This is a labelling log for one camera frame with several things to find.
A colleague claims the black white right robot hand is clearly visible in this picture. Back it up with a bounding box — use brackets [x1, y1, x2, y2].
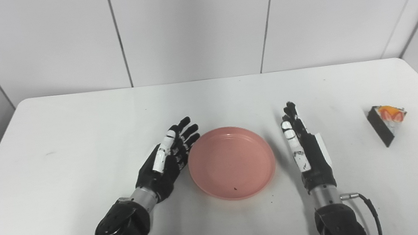
[278, 97, 338, 197]

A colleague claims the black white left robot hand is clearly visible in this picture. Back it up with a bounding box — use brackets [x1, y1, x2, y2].
[128, 115, 208, 206]

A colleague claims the pink round plate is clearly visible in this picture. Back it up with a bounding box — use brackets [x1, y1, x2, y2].
[184, 122, 280, 206]

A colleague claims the chocolate cake slice with fruit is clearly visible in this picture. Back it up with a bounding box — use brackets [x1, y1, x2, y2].
[366, 102, 411, 150]

